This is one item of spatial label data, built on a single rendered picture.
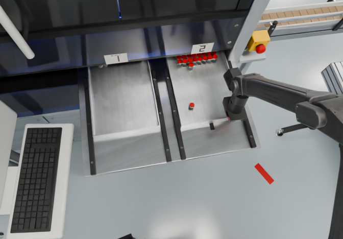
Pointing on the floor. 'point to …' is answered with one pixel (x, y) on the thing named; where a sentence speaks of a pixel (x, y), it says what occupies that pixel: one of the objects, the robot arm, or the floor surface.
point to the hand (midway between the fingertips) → (230, 119)
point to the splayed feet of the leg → (291, 129)
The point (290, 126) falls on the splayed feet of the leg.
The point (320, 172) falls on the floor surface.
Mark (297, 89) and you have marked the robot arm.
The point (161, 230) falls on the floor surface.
